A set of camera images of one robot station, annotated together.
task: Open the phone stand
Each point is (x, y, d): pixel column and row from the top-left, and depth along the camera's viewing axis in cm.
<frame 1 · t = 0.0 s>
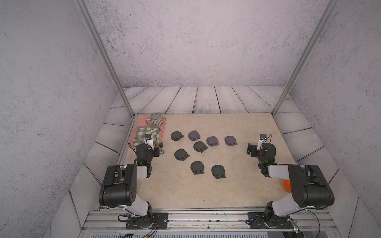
left hand: (156, 141, 94), fingers open
right hand: (258, 143, 94), fingers open
pink plastic tray: (141, 122, 120), on the table
green checkered cloth: (140, 138, 106), point 3 cm above the table
striped ceramic cup: (156, 119, 111), point 8 cm above the table

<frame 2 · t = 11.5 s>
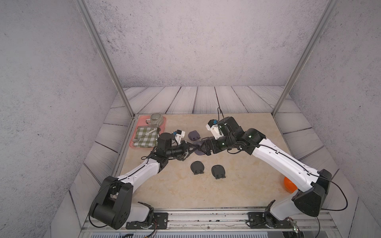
left hand: (199, 148, 77), fingers closed
right hand: (207, 147, 72), fingers open
the named things where they were.

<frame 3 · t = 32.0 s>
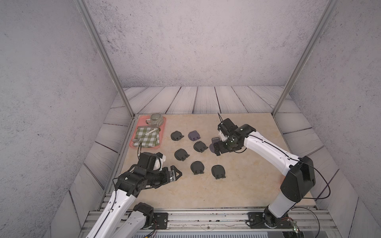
left hand: (177, 177, 71), fingers open
right hand: (223, 149, 83), fingers open
the named things where they were.

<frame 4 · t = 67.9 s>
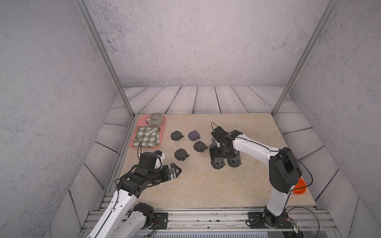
left hand: (177, 173, 73), fingers open
right hand: (218, 156, 88), fingers open
the named things where they were.

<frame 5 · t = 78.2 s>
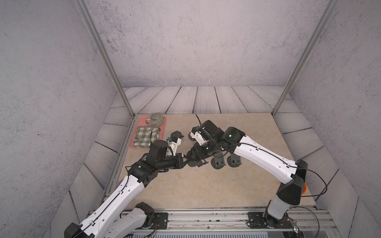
left hand: (192, 160, 70), fingers closed
right hand: (194, 156, 70), fingers open
the named things where they were.

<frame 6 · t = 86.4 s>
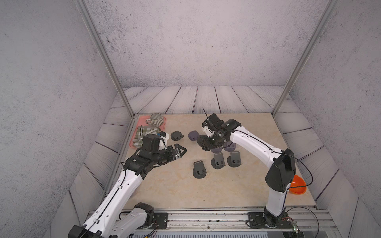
left hand: (183, 152, 73), fingers open
right hand: (207, 146, 82), fingers open
the named things where they were.

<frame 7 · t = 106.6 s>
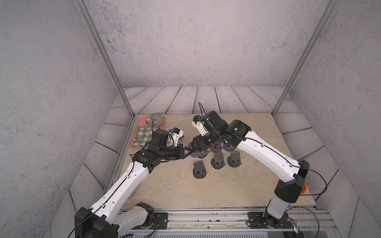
left hand: (193, 152, 72), fingers closed
right hand: (197, 142, 70), fingers open
the named things where they were.

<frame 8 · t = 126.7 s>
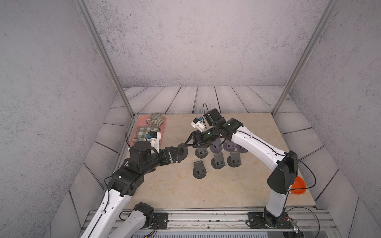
left hand: (175, 150, 68), fingers open
right hand: (189, 145, 73), fingers open
the named things where they were.

